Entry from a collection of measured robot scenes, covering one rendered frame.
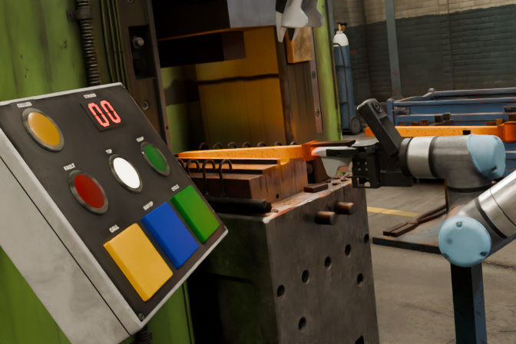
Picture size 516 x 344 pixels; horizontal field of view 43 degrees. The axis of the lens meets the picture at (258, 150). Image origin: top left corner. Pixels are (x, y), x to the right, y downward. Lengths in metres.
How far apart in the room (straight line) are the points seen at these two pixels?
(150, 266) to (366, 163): 0.59
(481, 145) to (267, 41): 0.69
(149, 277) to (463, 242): 0.49
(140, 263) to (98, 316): 0.07
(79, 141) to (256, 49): 0.92
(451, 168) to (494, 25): 8.62
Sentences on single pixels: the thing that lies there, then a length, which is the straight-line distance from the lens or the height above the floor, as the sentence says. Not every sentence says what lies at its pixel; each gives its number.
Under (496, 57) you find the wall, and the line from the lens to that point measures 9.74.
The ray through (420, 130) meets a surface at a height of 0.99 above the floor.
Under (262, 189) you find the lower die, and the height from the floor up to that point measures 0.95.
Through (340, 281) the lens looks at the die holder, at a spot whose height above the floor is 0.71.
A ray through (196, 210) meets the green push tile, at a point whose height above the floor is 1.01.
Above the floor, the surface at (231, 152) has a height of 1.01.
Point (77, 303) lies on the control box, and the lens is 0.71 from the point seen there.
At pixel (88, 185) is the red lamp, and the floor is 1.10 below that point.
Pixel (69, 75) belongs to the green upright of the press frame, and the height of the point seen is 1.22.
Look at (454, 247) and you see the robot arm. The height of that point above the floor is 0.90.
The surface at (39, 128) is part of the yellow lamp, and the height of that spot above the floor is 1.17.
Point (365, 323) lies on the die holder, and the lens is 1.57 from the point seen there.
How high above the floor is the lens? 1.22
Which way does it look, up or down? 9 degrees down
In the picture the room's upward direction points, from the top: 7 degrees counter-clockwise
